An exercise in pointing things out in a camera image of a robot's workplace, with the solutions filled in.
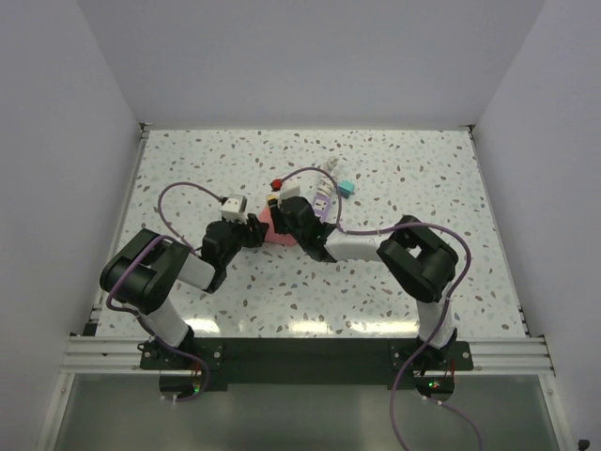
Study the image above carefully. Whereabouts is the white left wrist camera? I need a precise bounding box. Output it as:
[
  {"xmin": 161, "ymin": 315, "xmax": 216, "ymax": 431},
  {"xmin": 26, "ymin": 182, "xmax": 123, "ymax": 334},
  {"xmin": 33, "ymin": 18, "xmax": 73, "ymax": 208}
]
[{"xmin": 220, "ymin": 194, "xmax": 247, "ymax": 224}]

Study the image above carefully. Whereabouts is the teal plug adapter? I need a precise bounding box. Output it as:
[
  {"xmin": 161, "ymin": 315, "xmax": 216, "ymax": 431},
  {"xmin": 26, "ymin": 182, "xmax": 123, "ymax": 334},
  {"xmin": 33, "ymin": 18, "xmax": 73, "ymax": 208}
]
[{"xmin": 338, "ymin": 180, "xmax": 355, "ymax": 198}]

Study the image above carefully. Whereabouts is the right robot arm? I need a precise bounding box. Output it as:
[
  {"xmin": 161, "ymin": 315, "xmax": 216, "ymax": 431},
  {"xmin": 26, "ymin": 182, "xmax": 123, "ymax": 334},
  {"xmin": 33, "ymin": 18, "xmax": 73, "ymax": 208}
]
[{"xmin": 267, "ymin": 195, "xmax": 466, "ymax": 369}]

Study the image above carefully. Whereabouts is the pink triangular power strip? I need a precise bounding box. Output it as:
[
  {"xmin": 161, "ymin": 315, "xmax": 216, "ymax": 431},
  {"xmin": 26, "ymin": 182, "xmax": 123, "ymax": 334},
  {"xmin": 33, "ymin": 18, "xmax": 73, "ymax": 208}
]
[{"xmin": 258, "ymin": 209, "xmax": 298, "ymax": 248}]

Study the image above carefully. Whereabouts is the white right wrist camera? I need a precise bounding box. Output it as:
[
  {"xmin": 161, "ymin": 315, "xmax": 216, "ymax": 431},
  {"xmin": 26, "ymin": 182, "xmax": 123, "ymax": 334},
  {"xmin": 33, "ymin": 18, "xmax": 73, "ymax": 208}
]
[{"xmin": 279, "ymin": 180, "xmax": 301, "ymax": 201}]

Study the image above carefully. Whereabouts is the aluminium front rail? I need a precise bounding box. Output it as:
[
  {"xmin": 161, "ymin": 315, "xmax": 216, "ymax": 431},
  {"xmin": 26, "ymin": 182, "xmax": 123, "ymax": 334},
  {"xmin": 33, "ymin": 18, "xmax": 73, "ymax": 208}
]
[{"xmin": 60, "ymin": 336, "xmax": 555, "ymax": 376}]

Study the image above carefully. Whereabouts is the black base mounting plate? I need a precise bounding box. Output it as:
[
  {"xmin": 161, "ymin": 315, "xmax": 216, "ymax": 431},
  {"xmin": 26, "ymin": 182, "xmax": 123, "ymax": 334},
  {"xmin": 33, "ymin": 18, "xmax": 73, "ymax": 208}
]
[{"xmin": 137, "ymin": 337, "xmax": 474, "ymax": 396}]

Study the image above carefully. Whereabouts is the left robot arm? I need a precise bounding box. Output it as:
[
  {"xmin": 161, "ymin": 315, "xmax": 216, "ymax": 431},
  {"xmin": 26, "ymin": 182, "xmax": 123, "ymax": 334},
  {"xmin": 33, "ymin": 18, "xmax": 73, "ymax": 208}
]
[{"xmin": 100, "ymin": 213, "xmax": 269, "ymax": 368}]

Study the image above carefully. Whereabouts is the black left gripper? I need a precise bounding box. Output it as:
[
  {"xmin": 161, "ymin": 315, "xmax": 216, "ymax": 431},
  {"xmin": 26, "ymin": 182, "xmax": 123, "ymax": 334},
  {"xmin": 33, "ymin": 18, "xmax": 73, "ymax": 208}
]
[{"xmin": 221, "ymin": 212, "xmax": 269, "ymax": 267}]

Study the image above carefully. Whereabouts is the purple power strip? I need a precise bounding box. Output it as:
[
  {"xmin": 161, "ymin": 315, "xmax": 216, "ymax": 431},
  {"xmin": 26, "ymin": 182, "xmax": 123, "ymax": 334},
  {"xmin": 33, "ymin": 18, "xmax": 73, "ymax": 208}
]
[{"xmin": 312, "ymin": 194, "xmax": 332, "ymax": 222}]

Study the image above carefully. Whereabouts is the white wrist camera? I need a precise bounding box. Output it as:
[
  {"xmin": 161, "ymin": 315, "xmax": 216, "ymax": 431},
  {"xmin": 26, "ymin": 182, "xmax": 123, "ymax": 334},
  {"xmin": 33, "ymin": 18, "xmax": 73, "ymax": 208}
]
[
  {"xmin": 279, "ymin": 180, "xmax": 301, "ymax": 201},
  {"xmin": 220, "ymin": 194, "xmax": 247, "ymax": 224}
]

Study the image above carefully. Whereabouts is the white coiled power cord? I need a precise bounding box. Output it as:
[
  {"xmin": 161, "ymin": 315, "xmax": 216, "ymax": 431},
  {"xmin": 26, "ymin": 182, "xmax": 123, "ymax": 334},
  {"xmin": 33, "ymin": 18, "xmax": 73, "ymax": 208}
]
[{"xmin": 316, "ymin": 157, "xmax": 342, "ymax": 198}]

